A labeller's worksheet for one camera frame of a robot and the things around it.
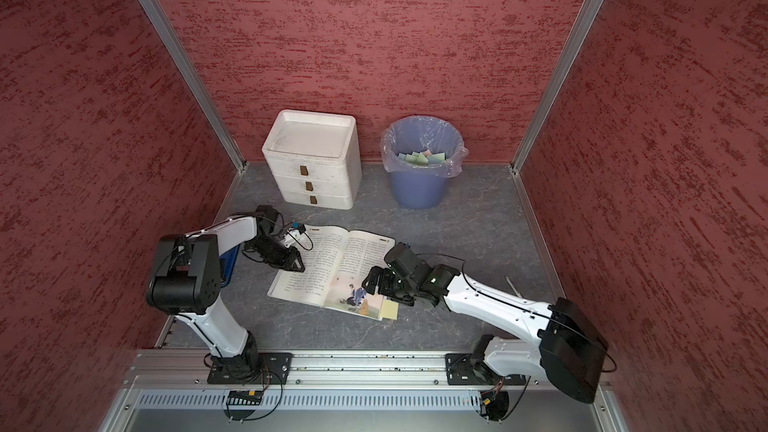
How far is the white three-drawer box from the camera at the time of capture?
0.92 m

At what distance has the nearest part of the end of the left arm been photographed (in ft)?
2.65

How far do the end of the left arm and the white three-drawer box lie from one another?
23 cm
